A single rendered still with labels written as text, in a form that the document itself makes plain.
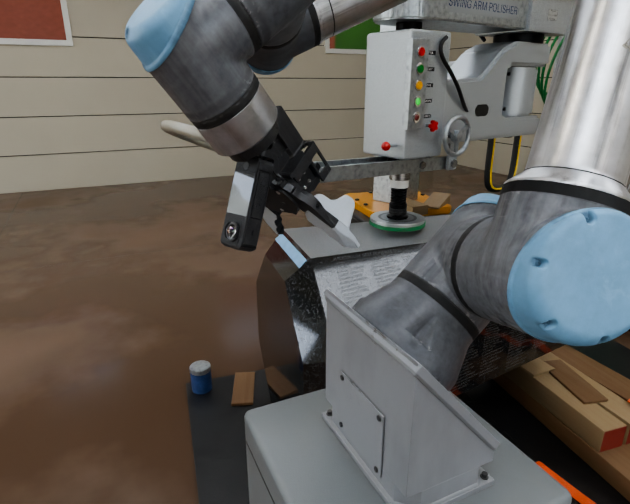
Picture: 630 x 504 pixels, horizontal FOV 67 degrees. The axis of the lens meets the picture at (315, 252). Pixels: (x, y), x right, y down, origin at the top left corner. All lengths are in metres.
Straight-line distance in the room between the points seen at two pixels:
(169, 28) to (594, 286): 0.49
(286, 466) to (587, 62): 0.69
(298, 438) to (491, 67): 1.59
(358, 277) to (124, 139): 6.25
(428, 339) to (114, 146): 7.09
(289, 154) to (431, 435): 0.41
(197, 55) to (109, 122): 7.05
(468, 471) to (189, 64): 0.65
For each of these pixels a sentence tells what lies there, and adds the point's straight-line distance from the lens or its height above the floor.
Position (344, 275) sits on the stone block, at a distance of 1.60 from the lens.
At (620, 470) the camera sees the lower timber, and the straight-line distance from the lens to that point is 2.20.
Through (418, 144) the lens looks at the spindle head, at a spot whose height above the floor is 1.22.
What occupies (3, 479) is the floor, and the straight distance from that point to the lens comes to 2.33.
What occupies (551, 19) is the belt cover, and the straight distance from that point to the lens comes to 2.31.
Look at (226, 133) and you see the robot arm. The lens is 0.54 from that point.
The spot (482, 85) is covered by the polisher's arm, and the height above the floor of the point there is 1.42.
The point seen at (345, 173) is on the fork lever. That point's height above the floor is 1.14.
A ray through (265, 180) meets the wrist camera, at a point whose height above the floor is 1.32.
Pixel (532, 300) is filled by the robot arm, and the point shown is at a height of 1.22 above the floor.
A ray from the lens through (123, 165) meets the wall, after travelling 7.62.
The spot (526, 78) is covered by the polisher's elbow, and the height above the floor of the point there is 1.44.
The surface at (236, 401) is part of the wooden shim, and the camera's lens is 2.33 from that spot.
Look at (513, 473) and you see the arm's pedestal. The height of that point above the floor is 0.85.
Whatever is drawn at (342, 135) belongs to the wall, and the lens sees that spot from 8.57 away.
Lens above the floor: 1.43
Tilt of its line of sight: 20 degrees down
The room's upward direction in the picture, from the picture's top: straight up
